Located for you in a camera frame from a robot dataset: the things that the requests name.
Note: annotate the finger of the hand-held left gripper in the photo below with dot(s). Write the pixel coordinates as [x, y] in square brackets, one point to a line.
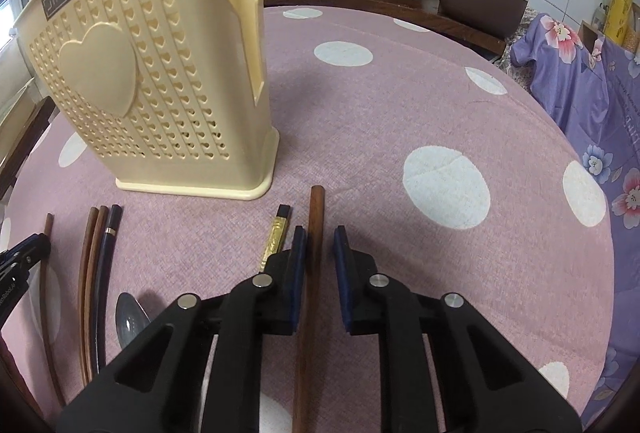
[11, 293]
[35, 247]

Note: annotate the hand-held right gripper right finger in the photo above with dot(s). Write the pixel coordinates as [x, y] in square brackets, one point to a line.
[342, 265]

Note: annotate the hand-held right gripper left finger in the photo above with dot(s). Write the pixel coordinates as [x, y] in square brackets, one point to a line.
[299, 265]

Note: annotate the thick reddish-brown wooden chopstick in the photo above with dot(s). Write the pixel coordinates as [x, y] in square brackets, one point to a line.
[316, 223]

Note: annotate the thin brown wooden chopstick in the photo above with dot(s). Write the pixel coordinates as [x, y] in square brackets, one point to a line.
[94, 258]
[84, 273]
[46, 283]

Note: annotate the translucent plastic spoon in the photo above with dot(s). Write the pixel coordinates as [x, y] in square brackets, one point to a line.
[130, 320]

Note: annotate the cream plastic utensil holder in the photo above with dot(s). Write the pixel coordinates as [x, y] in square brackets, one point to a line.
[165, 78]

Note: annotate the black and gold chopstick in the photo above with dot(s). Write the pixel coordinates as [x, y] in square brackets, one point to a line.
[277, 233]

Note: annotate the dark blue banded chopstick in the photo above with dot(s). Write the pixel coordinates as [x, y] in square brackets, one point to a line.
[111, 233]

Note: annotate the pink polka dot tablecloth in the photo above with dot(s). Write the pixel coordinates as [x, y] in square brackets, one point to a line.
[380, 113]

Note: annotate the dark wooden washstand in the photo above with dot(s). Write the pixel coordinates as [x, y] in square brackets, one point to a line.
[380, 10]

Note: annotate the purple floral cloth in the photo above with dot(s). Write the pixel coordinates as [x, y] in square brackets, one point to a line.
[590, 113]

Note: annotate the small wooden box shelf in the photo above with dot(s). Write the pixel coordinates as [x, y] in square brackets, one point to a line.
[590, 35]

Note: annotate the small clear bottle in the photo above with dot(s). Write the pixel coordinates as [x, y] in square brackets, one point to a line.
[600, 15]

